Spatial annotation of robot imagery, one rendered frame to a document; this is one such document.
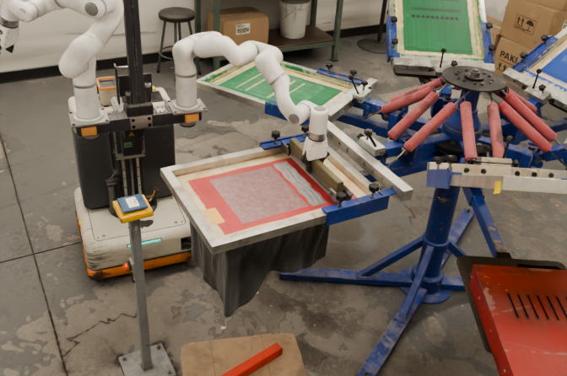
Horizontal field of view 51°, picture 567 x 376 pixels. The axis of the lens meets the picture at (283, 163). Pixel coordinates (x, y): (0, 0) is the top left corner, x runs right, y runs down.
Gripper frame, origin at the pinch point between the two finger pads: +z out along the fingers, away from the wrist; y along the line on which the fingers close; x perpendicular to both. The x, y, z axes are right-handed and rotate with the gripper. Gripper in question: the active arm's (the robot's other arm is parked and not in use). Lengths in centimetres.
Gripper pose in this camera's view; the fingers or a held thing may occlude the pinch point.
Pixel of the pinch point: (314, 167)
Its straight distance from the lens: 262.0
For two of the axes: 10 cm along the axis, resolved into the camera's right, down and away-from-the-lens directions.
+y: -8.8, 2.0, -4.3
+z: -0.6, 8.5, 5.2
